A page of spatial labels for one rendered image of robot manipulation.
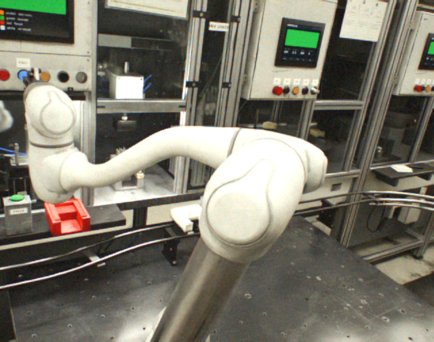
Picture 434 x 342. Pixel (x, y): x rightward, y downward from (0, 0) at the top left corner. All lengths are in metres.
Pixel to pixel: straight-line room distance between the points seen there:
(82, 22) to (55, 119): 0.58
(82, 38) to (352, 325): 1.40
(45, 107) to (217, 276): 0.53
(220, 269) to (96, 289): 0.98
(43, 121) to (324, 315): 1.21
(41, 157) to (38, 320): 0.66
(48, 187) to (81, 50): 0.59
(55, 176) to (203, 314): 0.49
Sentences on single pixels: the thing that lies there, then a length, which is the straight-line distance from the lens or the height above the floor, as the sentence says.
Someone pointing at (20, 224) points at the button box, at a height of 0.95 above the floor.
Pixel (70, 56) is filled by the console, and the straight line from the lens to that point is 1.48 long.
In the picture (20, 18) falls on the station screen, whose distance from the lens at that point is 1.42.
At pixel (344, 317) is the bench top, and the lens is 1.69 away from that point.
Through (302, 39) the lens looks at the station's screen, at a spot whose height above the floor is 1.62.
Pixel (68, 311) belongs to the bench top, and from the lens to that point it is 1.53.
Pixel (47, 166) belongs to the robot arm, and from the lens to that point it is 1.03.
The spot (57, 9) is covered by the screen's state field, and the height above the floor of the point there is 1.63.
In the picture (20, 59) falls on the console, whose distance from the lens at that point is 1.45.
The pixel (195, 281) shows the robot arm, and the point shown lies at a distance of 0.72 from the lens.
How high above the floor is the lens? 1.69
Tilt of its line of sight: 21 degrees down
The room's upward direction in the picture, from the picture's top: 8 degrees clockwise
